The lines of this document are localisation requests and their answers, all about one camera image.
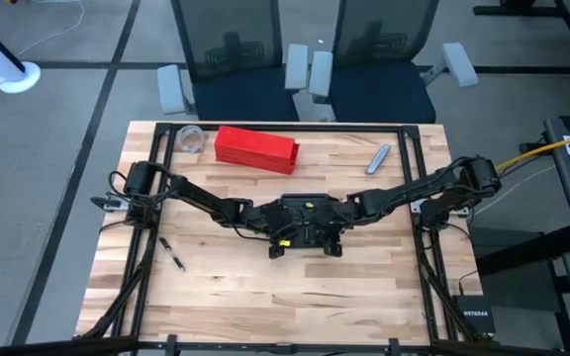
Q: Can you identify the yellow cable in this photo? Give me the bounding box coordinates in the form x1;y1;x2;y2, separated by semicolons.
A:
495;129;570;174

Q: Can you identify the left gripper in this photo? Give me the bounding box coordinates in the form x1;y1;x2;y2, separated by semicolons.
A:
245;200;296;260

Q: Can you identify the black desk leg frame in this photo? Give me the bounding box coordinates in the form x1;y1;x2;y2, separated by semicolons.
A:
472;0;570;90

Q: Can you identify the grey utility knife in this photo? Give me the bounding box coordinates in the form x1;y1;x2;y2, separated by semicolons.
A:
365;143;393;176

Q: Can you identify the red rectangular box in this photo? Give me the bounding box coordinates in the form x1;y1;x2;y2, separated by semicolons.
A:
214;125;301;176

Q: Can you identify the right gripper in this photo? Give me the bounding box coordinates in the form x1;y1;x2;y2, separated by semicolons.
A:
314;200;360;258

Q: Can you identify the white tower fan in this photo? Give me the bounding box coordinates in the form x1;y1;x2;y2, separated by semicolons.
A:
0;9;43;95

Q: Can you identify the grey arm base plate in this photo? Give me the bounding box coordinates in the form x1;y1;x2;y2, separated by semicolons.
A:
410;197;470;218
90;196;128;214

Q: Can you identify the black mesh office chair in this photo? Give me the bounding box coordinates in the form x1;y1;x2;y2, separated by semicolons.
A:
155;0;311;123
308;0;480;125

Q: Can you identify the white cardboard box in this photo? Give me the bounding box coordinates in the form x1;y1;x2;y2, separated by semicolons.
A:
175;125;207;154

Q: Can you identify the black pen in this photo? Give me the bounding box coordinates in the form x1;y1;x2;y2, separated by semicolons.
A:
158;236;187;273

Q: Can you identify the black Netgear network switch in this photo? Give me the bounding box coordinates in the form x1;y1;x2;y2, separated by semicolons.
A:
452;294;498;335

